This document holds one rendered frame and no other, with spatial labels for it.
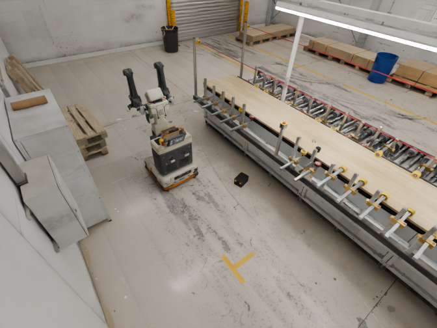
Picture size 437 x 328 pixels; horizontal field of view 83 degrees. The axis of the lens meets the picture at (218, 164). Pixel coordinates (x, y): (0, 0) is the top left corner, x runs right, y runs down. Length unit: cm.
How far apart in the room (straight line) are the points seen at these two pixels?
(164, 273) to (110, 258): 70
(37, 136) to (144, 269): 180
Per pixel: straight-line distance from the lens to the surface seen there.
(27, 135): 274
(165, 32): 899
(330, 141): 368
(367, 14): 284
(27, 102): 316
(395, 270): 367
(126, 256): 338
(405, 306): 371
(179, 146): 351
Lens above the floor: 288
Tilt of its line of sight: 43 degrees down
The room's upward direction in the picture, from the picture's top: 3 degrees clockwise
